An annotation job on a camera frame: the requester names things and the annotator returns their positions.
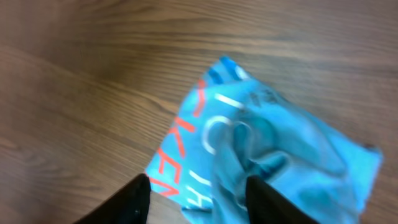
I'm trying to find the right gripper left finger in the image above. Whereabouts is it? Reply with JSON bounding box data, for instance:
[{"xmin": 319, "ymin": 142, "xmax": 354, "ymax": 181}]
[{"xmin": 75, "ymin": 174, "xmax": 151, "ymax": 224}]

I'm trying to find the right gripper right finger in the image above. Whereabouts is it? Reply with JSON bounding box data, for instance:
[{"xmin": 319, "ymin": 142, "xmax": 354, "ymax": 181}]
[{"xmin": 245, "ymin": 175, "xmax": 318, "ymax": 224}]

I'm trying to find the light blue t-shirt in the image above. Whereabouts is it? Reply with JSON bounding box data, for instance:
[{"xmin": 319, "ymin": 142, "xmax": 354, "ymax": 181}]
[{"xmin": 146, "ymin": 57, "xmax": 382, "ymax": 223}]

